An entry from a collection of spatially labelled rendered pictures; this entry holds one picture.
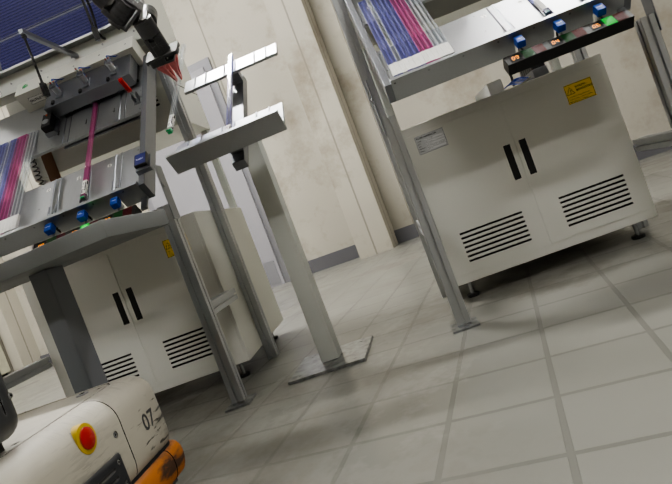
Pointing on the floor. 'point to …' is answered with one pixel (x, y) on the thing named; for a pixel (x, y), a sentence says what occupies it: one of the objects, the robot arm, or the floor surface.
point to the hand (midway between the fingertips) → (178, 77)
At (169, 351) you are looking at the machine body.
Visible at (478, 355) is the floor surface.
